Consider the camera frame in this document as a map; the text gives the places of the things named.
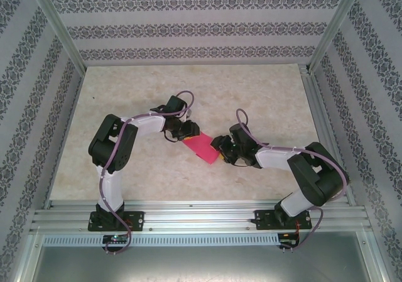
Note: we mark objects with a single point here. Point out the grey sheet metal panel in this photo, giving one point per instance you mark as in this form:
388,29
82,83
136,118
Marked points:
201,264

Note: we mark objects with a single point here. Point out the aluminium side rail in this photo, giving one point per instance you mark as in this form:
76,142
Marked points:
326,122
64,137

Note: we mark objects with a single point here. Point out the pink paper sheet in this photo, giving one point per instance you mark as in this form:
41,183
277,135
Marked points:
202,147

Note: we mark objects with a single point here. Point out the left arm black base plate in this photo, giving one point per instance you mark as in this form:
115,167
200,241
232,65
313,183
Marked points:
138,220

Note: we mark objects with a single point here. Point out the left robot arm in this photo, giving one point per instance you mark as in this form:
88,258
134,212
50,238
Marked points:
113,144

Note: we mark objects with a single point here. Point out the aluminium frame leg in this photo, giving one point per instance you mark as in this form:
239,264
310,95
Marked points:
28,257
375,257

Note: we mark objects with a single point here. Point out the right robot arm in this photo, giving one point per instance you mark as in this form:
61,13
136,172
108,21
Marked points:
317,175

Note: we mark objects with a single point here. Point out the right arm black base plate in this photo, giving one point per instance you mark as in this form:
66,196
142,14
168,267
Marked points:
262,219

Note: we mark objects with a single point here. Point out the aluminium mounting rail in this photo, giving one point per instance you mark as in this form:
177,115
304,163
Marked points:
201,216

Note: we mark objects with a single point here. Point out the aluminium corner post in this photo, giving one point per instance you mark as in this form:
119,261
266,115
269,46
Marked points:
56,24
336,24

